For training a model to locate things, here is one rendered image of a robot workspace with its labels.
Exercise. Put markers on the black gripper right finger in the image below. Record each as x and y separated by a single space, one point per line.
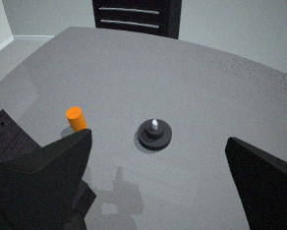
261 180

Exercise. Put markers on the orange knob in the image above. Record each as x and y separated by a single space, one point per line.
77 119

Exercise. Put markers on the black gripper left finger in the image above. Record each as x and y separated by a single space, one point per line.
38 188

